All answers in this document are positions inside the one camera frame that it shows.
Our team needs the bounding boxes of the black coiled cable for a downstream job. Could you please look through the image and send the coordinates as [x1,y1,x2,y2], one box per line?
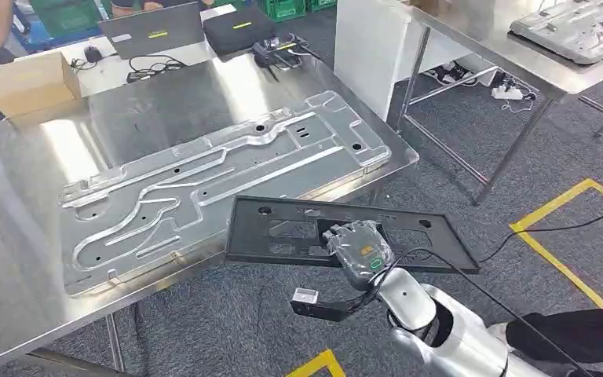
[126,53,188,85]

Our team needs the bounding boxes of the steel bench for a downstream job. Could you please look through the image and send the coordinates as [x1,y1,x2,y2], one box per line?
[389,0,603,207]
[0,46,421,377]

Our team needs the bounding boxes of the black plastic plate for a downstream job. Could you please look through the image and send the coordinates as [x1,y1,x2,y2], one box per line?
[225,195,481,275]

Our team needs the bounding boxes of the white partition board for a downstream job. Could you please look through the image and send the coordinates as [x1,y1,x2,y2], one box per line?
[333,0,469,123]

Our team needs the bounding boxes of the yellow floor tape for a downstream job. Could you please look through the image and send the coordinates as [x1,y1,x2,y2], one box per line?
[509,178,603,310]
[285,349,347,377]

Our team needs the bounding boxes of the grey laptop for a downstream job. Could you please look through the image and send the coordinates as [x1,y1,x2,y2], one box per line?
[97,2,206,61]

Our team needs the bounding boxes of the cardboard box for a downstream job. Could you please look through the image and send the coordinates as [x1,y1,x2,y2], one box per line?
[0,51,83,119]

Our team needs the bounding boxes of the black floor cable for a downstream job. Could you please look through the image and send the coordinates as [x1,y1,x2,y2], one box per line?
[480,191,603,265]

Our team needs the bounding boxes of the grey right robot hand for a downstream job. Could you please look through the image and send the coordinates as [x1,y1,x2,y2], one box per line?
[323,219,396,292]

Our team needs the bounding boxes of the white power strip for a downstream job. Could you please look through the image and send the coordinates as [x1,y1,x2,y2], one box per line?
[491,85,525,101]

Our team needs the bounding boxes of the black and white shoes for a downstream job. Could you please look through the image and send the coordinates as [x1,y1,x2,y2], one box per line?
[425,60,473,87]

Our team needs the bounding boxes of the black soft case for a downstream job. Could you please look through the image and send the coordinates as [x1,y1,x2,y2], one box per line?
[203,5,278,57]

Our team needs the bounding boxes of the black handheld controller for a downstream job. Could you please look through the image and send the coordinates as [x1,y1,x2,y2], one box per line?
[251,31,309,71]

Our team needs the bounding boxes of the white desk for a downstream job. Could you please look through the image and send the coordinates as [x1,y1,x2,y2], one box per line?
[14,4,253,99]

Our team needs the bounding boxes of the large stamped metal panel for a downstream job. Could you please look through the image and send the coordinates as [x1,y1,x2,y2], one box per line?
[509,0,603,66]
[57,90,393,298]

